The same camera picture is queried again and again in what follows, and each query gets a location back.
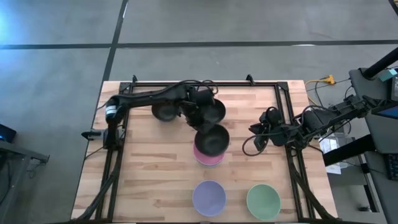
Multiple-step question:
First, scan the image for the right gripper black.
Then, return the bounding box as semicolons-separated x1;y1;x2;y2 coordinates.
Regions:
248;107;295;152

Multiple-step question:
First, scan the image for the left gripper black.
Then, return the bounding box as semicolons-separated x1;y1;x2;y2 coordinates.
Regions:
183;88;218;134

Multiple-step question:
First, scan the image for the black bowl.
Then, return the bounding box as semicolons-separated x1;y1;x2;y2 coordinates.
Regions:
211;98;227;124
151;104;181;123
194;124;231;157

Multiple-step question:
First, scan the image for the pink bowl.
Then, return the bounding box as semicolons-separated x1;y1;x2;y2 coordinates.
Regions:
193;143;225;166

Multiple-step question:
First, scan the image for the lavender bowl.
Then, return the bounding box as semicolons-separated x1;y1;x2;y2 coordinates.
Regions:
192;180;228;217

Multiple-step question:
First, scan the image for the green bowl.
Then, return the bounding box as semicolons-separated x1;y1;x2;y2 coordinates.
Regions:
246;184;282;221

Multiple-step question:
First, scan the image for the white paper sheet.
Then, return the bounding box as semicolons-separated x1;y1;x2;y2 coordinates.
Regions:
318;133;352;175

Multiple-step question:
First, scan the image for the black beam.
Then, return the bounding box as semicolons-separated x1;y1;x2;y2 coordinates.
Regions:
322;134;376;167

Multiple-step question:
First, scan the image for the grey desk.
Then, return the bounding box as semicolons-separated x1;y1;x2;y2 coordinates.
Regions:
349;67;398;224

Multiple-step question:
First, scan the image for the laptop with blue screen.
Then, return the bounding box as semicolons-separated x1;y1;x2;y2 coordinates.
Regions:
371;96;398;120

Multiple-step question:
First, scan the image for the black pole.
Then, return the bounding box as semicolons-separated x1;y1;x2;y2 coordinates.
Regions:
362;46;398;79

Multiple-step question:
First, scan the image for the black keyboard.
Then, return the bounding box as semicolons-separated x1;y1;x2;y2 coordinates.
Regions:
386;153;398;182

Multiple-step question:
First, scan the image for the teal box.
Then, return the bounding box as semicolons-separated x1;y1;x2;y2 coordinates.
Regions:
379;68;398;82

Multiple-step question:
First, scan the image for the dark monitor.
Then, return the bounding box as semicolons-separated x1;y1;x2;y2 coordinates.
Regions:
391;76;398;102

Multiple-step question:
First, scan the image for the grey metal side table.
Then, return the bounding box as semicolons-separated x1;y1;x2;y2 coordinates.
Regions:
0;139;50;224

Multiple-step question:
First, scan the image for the dark device with blue light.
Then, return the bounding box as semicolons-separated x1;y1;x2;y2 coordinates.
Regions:
0;123;17;143

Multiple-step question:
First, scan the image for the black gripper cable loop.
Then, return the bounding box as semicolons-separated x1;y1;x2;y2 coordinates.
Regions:
242;133;266;157

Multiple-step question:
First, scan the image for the black aluminium table frame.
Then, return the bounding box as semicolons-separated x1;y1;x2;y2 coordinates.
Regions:
74;74;340;223

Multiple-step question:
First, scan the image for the yellow cable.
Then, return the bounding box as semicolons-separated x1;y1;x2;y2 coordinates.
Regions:
305;78;327;106

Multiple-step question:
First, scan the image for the grey desk leg rail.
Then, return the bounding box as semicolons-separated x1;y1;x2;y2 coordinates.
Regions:
357;154;382;214

